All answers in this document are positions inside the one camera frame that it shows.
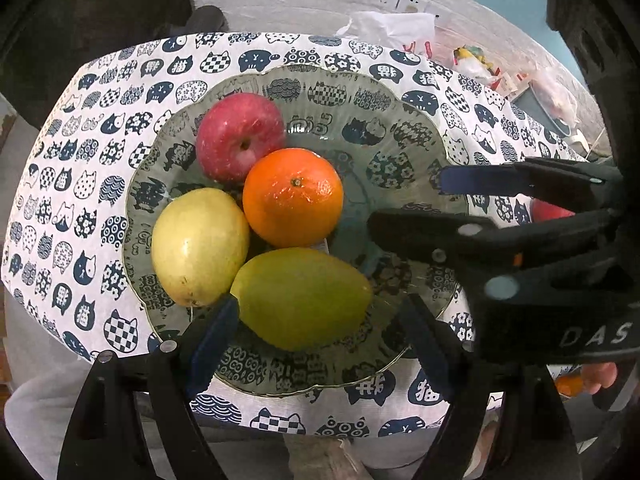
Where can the large orange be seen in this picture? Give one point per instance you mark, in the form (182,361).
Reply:
(290,205)

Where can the red apple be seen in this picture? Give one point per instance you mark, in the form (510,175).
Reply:
(230,130)
(545,211)

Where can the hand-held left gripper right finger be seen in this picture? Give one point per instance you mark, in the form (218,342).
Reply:
(425,345)

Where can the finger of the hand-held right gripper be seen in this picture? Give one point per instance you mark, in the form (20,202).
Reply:
(450,240)
(560,180)

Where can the green glass plate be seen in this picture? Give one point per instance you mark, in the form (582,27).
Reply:
(390,125)

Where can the white plastic bag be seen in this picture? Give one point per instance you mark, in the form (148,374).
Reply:
(390,27)

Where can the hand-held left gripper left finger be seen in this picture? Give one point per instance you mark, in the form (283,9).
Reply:
(212,350)

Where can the black panel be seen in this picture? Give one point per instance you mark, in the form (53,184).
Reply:
(75,10)

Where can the yellow apple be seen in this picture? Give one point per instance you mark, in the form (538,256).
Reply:
(200,245)

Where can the orange object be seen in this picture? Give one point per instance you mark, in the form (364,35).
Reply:
(570,387)

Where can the cat print tablecloth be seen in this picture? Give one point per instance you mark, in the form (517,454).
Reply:
(90,160)

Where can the blue trash bin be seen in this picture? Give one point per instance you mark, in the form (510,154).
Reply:
(535,107)

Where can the green mango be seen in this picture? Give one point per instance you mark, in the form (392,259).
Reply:
(300,300)

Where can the red white paper bag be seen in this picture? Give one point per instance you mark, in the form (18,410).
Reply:
(475,60)

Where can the person's right hand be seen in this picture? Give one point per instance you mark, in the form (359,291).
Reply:
(602,376)

